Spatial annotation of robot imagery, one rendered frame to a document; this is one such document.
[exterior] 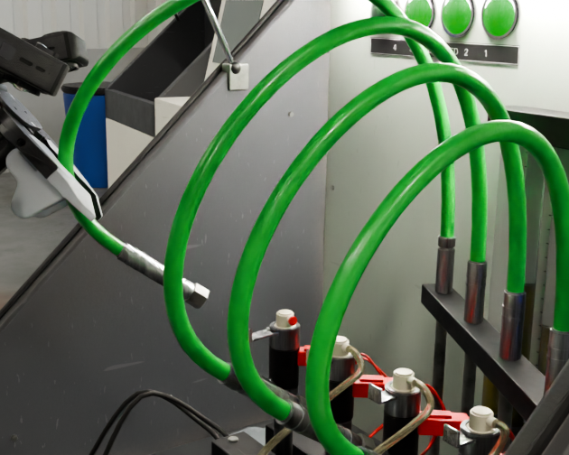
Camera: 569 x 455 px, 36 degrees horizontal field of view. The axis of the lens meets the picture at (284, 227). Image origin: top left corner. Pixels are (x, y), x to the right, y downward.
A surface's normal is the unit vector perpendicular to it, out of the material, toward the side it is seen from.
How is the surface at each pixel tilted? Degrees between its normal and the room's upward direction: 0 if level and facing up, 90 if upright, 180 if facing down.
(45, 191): 75
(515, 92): 90
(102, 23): 90
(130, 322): 90
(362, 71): 90
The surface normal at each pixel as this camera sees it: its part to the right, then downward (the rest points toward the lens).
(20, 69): 0.58, 0.25
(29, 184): -0.04, 0.00
